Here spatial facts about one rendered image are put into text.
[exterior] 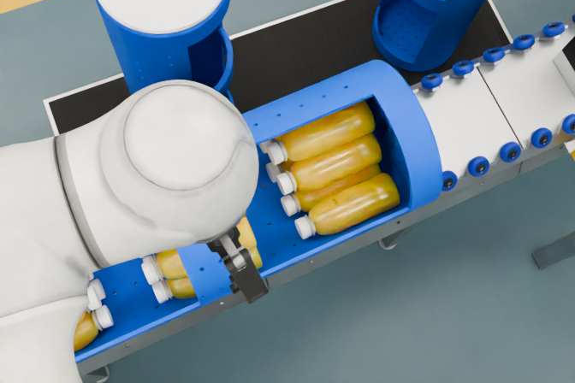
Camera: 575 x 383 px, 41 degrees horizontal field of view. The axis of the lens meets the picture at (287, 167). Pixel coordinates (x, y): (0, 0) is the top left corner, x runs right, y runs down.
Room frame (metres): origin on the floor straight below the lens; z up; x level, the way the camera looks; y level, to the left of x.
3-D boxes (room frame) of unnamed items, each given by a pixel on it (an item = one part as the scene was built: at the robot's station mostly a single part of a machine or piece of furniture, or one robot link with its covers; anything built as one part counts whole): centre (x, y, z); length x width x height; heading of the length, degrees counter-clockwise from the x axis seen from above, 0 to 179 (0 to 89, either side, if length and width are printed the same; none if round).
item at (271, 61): (0.93, 0.02, 0.07); 1.50 x 0.52 x 0.15; 123
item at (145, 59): (0.77, 0.33, 0.59); 0.28 x 0.28 x 0.88
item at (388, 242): (0.55, -0.36, 0.31); 0.06 x 0.06 x 0.63; 36
